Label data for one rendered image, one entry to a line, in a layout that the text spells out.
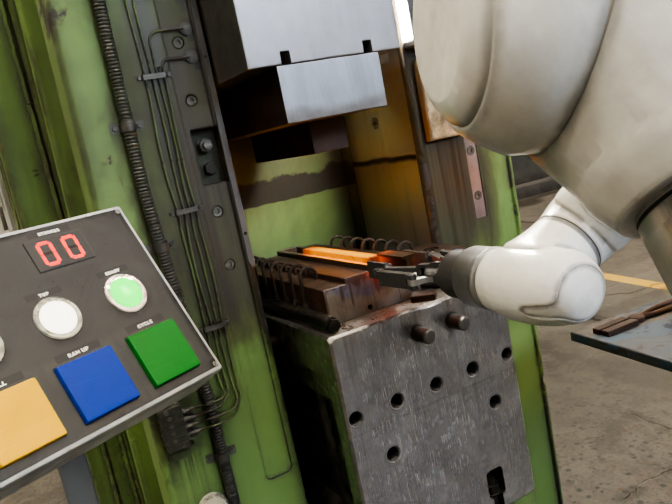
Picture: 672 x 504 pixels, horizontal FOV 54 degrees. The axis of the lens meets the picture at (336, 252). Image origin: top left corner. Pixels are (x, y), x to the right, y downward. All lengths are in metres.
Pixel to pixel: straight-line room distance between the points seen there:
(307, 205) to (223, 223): 0.47
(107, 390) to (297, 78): 0.59
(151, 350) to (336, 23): 0.63
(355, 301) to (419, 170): 0.38
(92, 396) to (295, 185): 0.95
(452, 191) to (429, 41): 1.14
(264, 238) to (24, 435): 0.95
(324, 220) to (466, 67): 1.40
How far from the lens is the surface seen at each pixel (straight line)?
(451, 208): 1.47
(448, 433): 1.29
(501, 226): 1.58
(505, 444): 1.39
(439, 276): 1.00
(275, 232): 1.63
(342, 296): 1.18
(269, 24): 1.14
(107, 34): 1.19
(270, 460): 1.35
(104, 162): 1.18
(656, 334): 1.43
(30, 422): 0.81
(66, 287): 0.91
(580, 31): 0.29
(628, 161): 0.30
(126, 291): 0.93
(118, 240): 0.97
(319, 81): 1.16
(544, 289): 0.84
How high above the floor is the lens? 1.24
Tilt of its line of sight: 10 degrees down
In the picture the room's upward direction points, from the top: 11 degrees counter-clockwise
